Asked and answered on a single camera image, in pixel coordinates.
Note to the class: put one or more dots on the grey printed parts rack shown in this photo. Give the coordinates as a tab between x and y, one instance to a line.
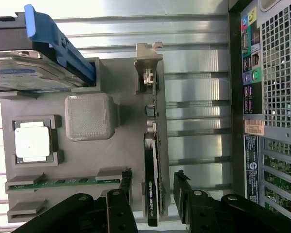
87	157

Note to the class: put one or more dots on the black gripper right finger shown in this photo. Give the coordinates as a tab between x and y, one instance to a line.
201	213

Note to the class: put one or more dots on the silver CPU chip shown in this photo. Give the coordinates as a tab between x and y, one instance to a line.
32	142

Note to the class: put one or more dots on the hard disk with blue caddy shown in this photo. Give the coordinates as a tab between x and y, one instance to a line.
21	70

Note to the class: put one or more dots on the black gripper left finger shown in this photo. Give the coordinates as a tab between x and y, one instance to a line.
116	213

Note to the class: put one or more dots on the open grey PC case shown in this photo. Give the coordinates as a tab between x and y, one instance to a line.
276	72

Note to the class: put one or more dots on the green RAM stick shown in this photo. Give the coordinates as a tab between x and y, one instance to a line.
68	182

